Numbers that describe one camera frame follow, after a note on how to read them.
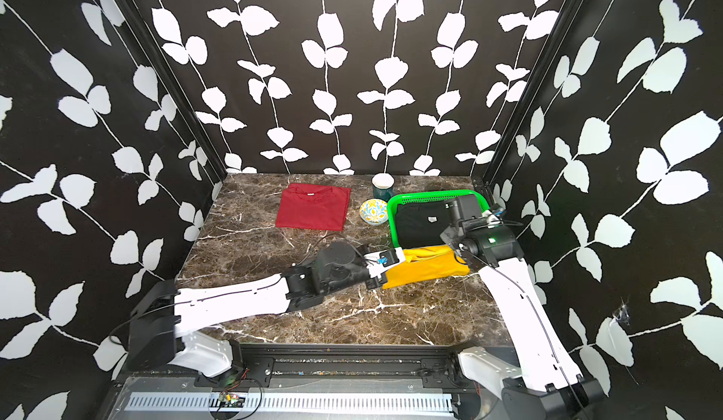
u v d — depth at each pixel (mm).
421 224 1055
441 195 1164
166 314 420
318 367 757
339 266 520
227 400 705
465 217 513
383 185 1047
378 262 557
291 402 701
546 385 365
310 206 1108
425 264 814
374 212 1076
